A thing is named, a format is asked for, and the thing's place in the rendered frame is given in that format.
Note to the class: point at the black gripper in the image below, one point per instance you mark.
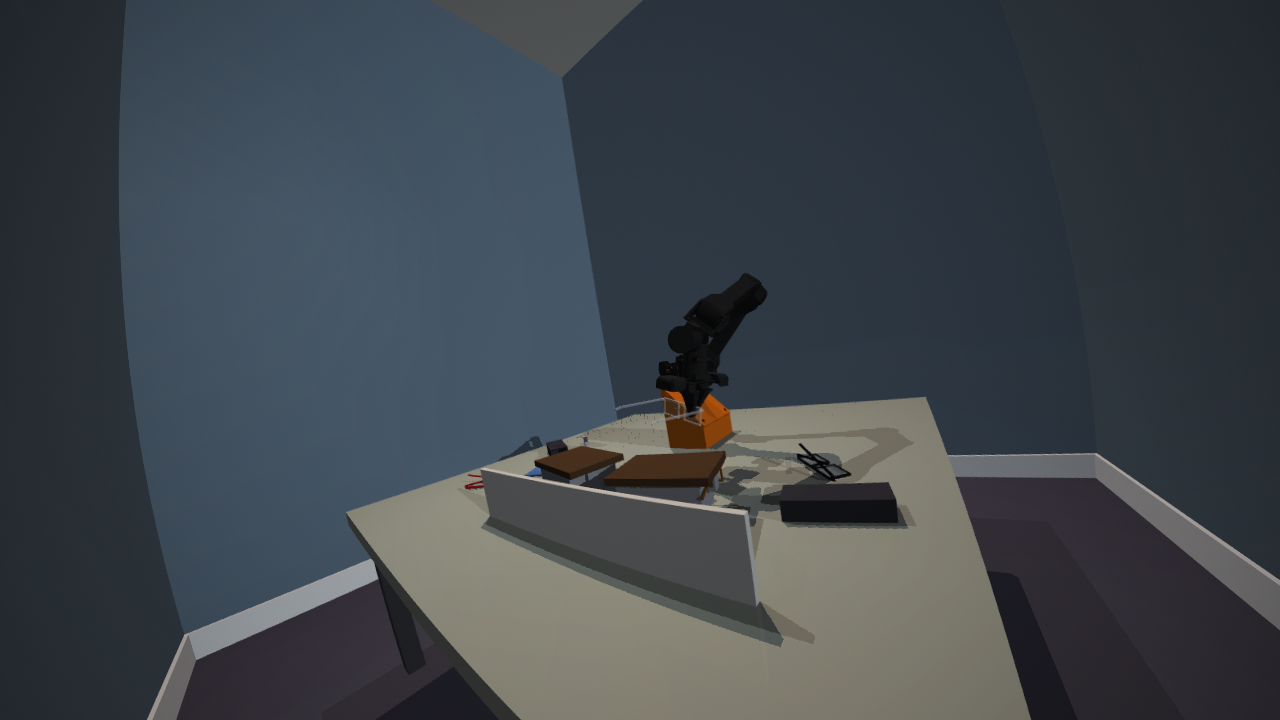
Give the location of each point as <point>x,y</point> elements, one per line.
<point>694,369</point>

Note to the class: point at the white rectangular panel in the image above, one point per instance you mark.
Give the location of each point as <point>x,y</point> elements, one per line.
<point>699,546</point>

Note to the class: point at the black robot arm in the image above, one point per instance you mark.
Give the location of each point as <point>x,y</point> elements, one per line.
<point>721,313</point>

